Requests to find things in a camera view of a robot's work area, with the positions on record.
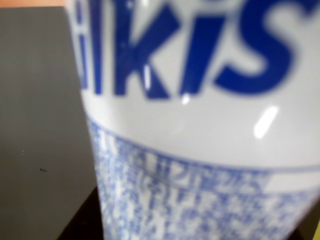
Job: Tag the grey table mat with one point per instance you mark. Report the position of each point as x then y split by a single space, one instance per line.
37 100

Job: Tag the white blue Milkis can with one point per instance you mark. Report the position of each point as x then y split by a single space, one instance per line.
200 125

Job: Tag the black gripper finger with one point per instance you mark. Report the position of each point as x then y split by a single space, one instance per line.
82 220
310 232

